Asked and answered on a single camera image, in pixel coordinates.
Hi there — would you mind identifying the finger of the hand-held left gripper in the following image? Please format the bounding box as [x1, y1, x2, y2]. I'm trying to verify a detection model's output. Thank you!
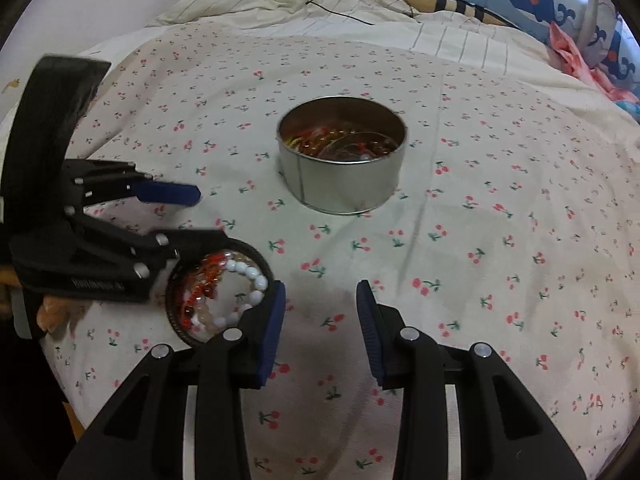
[65, 214, 230, 291]
[62, 159, 202, 209]

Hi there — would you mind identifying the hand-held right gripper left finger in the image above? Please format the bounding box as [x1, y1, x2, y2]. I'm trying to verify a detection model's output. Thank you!
[56, 280, 287, 480]

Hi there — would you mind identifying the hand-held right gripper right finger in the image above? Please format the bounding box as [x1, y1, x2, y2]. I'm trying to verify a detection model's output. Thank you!
[355, 280, 586, 480]

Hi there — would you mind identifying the white bead bracelet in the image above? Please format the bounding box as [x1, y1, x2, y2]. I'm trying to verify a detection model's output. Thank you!
[192, 257, 272, 334]

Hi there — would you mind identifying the black thin bangle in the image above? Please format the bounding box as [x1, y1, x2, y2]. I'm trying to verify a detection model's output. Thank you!
[164, 240, 277, 349]

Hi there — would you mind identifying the red bead bracelet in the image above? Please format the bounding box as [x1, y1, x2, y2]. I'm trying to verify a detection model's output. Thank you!
[179, 254, 227, 328]

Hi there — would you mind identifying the round silver metal tin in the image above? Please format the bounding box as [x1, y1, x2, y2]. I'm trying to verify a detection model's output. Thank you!
[275, 96, 408, 217]

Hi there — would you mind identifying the pile of mixed bracelets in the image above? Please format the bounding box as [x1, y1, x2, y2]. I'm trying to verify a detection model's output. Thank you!
[284, 126, 402, 164]

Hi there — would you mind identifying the person's left hand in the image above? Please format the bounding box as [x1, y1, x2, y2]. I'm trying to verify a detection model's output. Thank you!
[39, 296, 87, 335]

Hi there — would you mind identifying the cherry print bed sheet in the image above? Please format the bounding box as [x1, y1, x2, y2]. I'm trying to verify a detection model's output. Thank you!
[37, 17, 640, 480]

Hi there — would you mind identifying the white striped quilt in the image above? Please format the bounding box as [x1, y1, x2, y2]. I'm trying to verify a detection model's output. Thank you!
[80, 0, 640, 128]

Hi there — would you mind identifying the yellow black striped pillow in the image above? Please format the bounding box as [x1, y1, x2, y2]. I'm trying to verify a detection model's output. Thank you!
[394, 0, 518, 27]

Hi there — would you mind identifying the pink cloth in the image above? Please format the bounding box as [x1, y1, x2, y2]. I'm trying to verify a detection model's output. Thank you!
[547, 22, 640, 107]

